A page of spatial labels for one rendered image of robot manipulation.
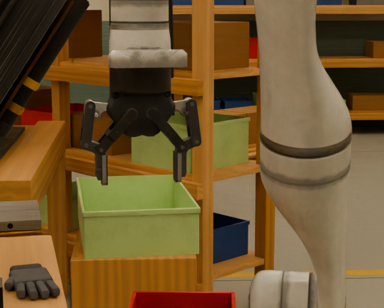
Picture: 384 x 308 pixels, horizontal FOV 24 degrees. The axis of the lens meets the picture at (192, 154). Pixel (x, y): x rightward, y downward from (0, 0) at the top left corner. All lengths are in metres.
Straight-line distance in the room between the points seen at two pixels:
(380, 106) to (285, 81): 9.41
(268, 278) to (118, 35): 0.33
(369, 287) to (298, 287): 3.88
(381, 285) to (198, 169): 1.41
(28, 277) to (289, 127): 1.19
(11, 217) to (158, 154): 2.60
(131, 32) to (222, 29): 3.09
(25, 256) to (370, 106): 8.24
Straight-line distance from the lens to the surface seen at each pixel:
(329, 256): 0.94
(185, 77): 3.98
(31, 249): 2.27
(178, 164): 1.10
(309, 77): 0.83
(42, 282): 1.94
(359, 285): 4.90
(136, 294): 1.86
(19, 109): 1.68
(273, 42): 0.83
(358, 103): 10.19
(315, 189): 0.88
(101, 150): 1.08
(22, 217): 1.64
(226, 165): 4.23
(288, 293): 0.99
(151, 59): 1.02
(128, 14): 1.06
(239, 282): 4.87
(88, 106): 1.07
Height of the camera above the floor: 1.52
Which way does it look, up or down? 10 degrees down
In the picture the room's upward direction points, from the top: straight up
